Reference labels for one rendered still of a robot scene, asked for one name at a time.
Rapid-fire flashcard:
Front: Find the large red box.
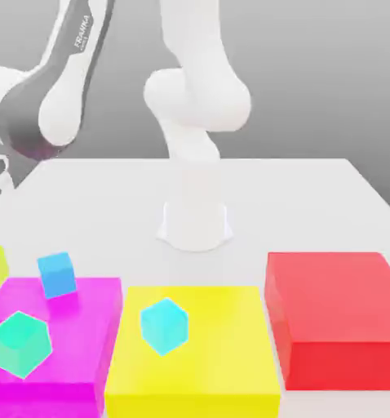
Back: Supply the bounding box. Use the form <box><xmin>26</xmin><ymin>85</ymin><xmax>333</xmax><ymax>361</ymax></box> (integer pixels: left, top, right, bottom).
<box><xmin>264</xmin><ymin>251</ymin><xmax>390</xmax><ymax>392</ymax></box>

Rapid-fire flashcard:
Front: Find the small green cube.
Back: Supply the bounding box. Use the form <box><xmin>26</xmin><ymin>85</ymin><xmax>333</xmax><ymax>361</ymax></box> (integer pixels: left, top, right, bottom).
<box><xmin>0</xmin><ymin>310</ymin><xmax>54</xmax><ymax>380</ymax></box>

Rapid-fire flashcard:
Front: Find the small blue cube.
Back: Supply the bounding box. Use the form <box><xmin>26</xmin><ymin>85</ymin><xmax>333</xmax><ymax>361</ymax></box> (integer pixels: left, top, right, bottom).
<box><xmin>37</xmin><ymin>251</ymin><xmax>78</xmax><ymax>300</ymax></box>

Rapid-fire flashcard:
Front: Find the large yellow box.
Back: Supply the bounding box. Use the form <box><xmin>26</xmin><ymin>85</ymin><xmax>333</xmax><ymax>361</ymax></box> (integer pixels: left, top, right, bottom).
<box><xmin>104</xmin><ymin>286</ymin><xmax>283</xmax><ymax>418</ymax></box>

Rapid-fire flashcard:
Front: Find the large magenta box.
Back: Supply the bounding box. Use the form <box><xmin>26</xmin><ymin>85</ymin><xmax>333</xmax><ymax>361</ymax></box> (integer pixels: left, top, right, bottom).
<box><xmin>0</xmin><ymin>277</ymin><xmax>123</xmax><ymax>418</ymax></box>

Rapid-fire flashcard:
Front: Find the small cyan cube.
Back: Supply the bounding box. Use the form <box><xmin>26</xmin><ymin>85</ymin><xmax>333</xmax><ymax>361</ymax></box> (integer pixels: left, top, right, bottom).
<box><xmin>140</xmin><ymin>297</ymin><xmax>190</xmax><ymax>358</ymax></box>

